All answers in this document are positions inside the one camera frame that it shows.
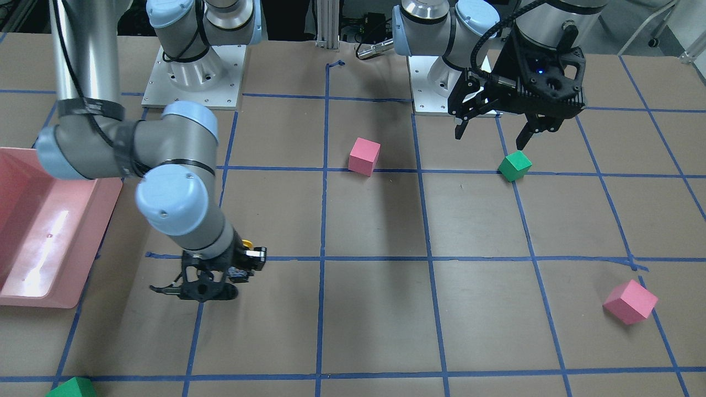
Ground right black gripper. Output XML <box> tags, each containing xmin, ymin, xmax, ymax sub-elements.
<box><xmin>182</xmin><ymin>232</ymin><xmax>268</xmax><ymax>276</ymax></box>

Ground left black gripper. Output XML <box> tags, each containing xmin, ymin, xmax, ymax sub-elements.
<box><xmin>448</xmin><ymin>42</ymin><xmax>586</xmax><ymax>151</ymax></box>

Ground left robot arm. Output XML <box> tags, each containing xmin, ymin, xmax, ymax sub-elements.
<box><xmin>392</xmin><ymin>1</ymin><xmax>607</xmax><ymax>150</ymax></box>

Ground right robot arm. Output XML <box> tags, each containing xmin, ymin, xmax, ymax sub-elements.
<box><xmin>35</xmin><ymin>1</ymin><xmax>266</xmax><ymax>272</ymax></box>

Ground pink cube near left arm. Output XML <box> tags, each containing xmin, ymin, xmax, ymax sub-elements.
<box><xmin>602</xmin><ymin>280</ymin><xmax>659</xmax><ymax>326</ymax></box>

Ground green cube centre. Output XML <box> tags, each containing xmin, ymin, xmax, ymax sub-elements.
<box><xmin>498</xmin><ymin>151</ymin><xmax>533</xmax><ymax>183</ymax></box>

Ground pink cube centre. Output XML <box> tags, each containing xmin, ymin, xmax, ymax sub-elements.
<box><xmin>347</xmin><ymin>137</ymin><xmax>381</xmax><ymax>178</ymax></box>

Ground pink plastic bin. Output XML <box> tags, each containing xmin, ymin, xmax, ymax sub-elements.
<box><xmin>1</xmin><ymin>147</ymin><xmax>123</xmax><ymax>308</ymax></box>

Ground green cube near bin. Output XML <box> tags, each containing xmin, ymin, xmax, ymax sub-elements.
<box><xmin>46</xmin><ymin>377</ymin><xmax>98</xmax><ymax>397</ymax></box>

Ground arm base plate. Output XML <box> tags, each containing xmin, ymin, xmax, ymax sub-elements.
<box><xmin>408</xmin><ymin>56</ymin><xmax>461</xmax><ymax>116</ymax></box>
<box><xmin>142</xmin><ymin>45</ymin><xmax>247</xmax><ymax>110</ymax></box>

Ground aluminium frame post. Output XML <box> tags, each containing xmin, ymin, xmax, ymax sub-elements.
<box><xmin>313</xmin><ymin>0</ymin><xmax>340</xmax><ymax>52</ymax></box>

